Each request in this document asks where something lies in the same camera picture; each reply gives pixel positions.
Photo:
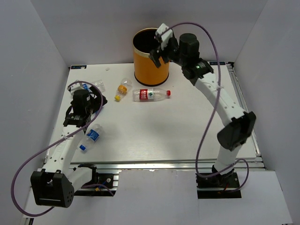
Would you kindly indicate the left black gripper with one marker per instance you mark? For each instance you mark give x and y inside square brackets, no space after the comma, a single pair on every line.
[97,100]

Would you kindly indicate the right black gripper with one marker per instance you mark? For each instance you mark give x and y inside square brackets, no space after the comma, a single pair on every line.
[155,56]

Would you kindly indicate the blue cap pepsi bottle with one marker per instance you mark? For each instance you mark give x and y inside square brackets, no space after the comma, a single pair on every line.
[91,138]

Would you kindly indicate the red label water bottle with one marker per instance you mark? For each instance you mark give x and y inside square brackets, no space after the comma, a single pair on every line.
[150,95]

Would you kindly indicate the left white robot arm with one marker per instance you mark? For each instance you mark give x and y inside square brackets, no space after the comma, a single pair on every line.
[55,185]

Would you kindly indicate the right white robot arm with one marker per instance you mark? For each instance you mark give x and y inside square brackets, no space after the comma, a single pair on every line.
[238,124]

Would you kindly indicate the orange cylindrical bin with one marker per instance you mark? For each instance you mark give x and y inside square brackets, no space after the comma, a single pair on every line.
[145,71]

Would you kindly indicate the blue corner sticker left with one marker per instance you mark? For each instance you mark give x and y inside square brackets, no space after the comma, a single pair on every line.
[78,67]

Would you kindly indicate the blue corner sticker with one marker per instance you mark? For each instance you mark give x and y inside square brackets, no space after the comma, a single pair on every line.
[215,63]
[78,67]

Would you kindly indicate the yellow cap small bottle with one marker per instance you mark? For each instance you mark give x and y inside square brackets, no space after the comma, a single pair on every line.
[123,89]

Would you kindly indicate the blue corner sticker right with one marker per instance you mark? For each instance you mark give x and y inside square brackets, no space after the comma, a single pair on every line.
[215,63]

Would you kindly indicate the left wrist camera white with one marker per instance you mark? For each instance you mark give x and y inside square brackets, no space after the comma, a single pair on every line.
[73,88]

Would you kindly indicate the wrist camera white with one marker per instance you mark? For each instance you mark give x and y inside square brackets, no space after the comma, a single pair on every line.
[73,88]
[163,34]

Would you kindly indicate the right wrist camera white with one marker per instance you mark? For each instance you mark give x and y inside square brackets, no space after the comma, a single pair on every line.
[163,34]

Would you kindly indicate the aluminium table frame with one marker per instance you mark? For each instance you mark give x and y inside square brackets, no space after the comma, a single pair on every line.
[202,175]

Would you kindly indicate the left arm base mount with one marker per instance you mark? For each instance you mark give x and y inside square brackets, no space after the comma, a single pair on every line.
[101,183]

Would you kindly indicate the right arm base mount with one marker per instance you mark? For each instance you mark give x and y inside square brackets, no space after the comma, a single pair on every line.
[218,188]

